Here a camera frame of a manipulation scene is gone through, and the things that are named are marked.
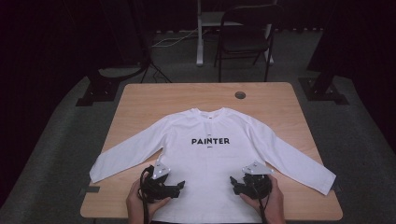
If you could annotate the white long-sleeved printed shirt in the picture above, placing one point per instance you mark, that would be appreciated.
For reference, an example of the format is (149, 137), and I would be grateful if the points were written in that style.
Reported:
(205, 161)

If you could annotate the white desk frame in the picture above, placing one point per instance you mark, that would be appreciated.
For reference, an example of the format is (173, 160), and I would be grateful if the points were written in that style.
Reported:
(200, 37)

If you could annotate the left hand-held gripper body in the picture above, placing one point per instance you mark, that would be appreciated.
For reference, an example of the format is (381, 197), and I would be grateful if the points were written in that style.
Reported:
(155, 188)

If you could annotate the person's right hand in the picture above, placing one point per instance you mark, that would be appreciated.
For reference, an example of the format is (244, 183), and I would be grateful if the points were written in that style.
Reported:
(274, 208)

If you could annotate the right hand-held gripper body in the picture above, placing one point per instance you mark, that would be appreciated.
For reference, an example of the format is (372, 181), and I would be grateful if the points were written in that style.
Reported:
(258, 185)

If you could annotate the black stand with base plate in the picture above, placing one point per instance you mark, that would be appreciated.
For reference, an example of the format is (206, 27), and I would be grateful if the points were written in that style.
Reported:
(323, 90)
(99, 90)

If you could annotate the person's left hand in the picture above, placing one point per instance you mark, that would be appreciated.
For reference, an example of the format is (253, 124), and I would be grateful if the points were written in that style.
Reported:
(137, 210)

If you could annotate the black tripod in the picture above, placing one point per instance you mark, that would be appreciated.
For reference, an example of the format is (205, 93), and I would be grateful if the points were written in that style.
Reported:
(149, 67)

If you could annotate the black folding chair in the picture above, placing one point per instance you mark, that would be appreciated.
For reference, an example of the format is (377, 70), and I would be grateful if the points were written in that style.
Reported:
(246, 40)

